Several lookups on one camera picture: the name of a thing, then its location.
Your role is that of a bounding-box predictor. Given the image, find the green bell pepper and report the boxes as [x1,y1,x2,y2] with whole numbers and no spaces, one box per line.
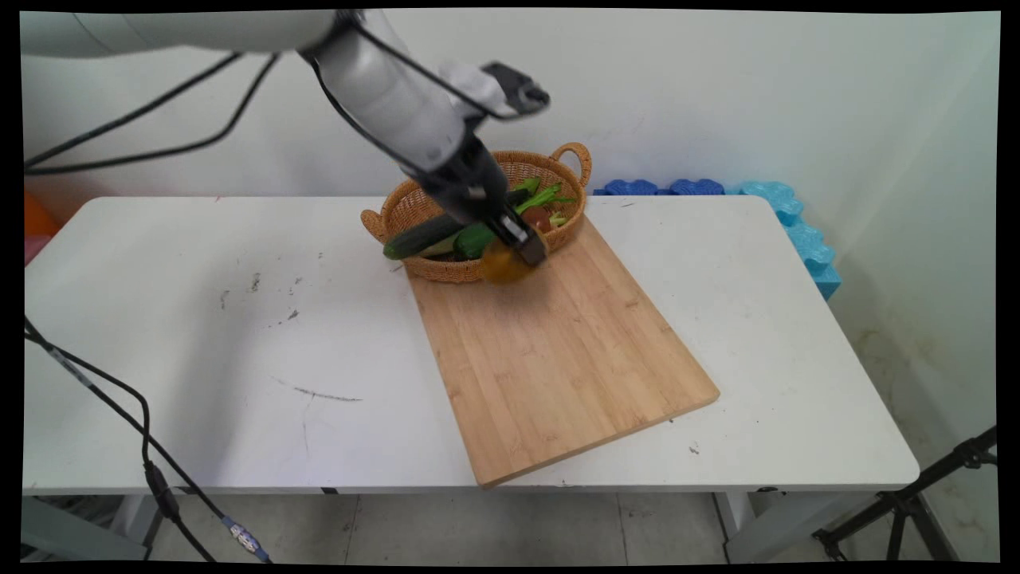
[451,222,500,261]

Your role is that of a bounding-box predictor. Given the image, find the bamboo cutting board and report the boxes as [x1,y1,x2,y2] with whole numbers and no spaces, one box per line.
[405,214,722,489]

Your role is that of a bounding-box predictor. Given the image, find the white table leg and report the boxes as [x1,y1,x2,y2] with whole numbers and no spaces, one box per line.
[21,494,164,562]
[713,488,885,564]

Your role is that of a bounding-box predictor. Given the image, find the woven wicker basket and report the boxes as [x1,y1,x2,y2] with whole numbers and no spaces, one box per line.
[360,142,594,284]

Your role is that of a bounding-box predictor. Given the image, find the dark green cucumber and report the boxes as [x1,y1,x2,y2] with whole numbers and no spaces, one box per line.
[382,210,469,261]

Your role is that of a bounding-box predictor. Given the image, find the yellow orange bell pepper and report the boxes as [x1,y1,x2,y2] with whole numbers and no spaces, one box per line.
[478,239,539,286]

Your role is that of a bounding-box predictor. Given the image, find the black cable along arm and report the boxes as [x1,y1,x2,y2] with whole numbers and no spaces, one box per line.
[22,49,281,178]

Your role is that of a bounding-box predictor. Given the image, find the black tripod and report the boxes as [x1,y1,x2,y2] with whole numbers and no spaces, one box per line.
[811,426,998,564]

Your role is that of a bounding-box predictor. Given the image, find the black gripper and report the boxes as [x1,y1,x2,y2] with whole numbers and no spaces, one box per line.
[413,136,549,268]

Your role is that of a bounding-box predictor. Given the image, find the light blue foam mat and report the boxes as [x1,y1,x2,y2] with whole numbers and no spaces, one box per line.
[735,180,844,302]

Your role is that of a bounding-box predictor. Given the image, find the orange box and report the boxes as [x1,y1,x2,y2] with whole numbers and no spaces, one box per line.
[22,190,61,240]

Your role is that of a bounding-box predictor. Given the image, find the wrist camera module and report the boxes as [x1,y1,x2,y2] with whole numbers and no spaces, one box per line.
[437,60,552,122]

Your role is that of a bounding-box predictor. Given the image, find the black cable with connectors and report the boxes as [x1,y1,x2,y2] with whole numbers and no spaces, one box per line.
[22,316,273,564]

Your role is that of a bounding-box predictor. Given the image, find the green leek stalks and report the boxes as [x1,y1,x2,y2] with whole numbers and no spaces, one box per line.
[510,177,578,228]

